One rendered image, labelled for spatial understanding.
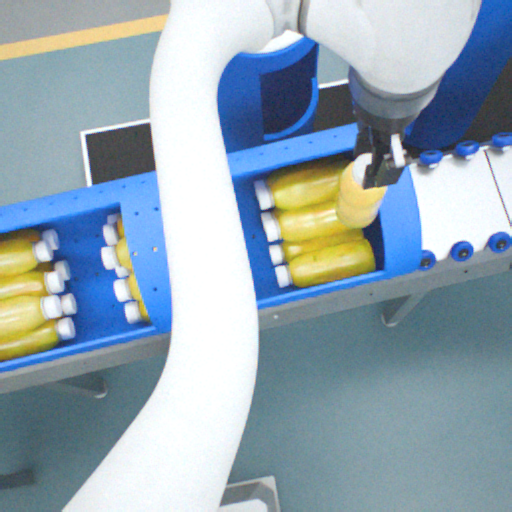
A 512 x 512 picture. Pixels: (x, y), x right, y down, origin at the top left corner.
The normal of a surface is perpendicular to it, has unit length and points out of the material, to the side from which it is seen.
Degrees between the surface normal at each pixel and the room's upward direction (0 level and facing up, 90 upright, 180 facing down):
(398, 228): 39
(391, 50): 88
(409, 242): 52
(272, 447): 0
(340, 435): 0
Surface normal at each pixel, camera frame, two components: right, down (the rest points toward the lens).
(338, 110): -0.04, -0.25
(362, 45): -0.55, 0.81
